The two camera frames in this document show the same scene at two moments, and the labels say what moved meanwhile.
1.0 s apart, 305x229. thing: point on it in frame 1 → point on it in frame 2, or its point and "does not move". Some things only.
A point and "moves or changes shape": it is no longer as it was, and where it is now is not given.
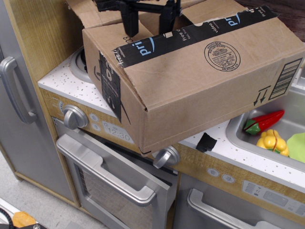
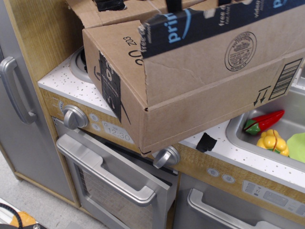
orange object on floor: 21,219 does not move
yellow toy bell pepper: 271,140 does not move
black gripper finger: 171,8 → 174,5
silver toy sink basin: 292,121 does not move
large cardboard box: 228,57 moves or changes shape
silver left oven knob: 74,117 does not move
